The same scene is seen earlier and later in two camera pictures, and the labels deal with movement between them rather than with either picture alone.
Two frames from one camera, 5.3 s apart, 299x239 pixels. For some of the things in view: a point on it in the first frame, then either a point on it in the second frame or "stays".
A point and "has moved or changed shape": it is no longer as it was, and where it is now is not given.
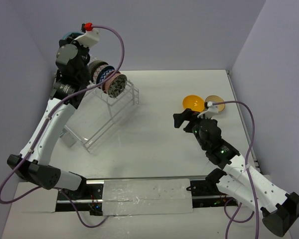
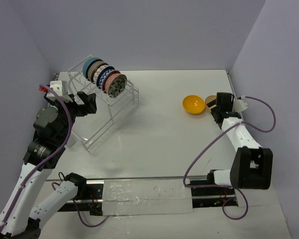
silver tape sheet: [124, 197] stays
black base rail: [90, 199] stays
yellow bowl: [195, 102] stays
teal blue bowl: [67, 35] has moved or changed shape
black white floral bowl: [116, 85] stays
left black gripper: [87, 68] -> [82, 105]
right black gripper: [186, 115] -> [212, 103]
